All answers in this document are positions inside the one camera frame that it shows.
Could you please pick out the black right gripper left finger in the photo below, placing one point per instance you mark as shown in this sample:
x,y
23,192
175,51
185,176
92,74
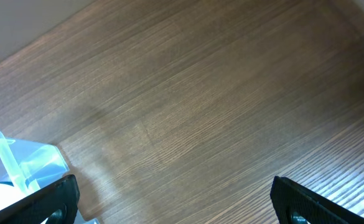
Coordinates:
x,y
55,203

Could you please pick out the clear plastic storage container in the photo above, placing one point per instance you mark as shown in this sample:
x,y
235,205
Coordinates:
x,y
30,166

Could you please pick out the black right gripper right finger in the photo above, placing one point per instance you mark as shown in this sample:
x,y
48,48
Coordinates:
x,y
294,203

